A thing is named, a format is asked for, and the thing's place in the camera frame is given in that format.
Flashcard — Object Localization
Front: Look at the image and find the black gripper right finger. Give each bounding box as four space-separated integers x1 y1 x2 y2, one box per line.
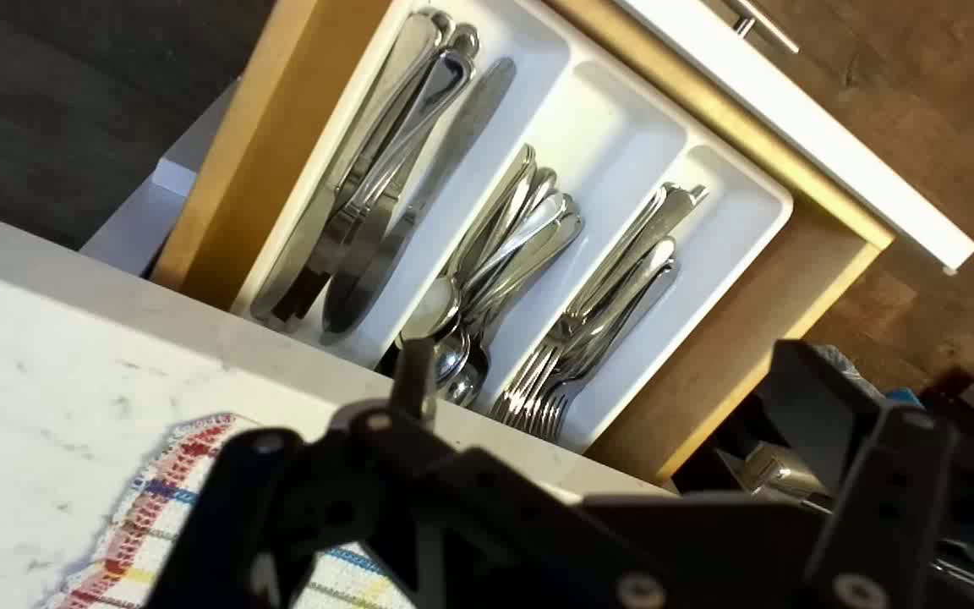
801 409 956 609

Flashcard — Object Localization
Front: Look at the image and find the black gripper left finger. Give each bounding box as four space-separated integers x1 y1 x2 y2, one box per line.
146 428 315 609

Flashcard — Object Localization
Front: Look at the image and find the white top drawer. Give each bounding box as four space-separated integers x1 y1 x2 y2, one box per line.
154 0 974 491

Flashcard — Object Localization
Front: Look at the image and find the colourful patterned cloth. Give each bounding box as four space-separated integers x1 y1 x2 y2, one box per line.
41 412 411 609

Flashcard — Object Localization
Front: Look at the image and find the white marble countertop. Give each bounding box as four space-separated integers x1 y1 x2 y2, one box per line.
0 217 668 609

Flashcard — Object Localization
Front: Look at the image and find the steel forks bundle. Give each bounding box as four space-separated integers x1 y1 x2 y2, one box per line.
489 184 708 441

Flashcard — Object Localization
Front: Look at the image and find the white cutlery tray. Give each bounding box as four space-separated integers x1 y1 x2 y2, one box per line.
237 0 791 451

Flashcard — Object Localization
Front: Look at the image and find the steel spoons bundle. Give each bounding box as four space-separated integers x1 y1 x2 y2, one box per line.
398 147 580 405

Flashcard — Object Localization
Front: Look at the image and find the steel knives bundle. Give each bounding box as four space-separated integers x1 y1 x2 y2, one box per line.
249 7 515 335

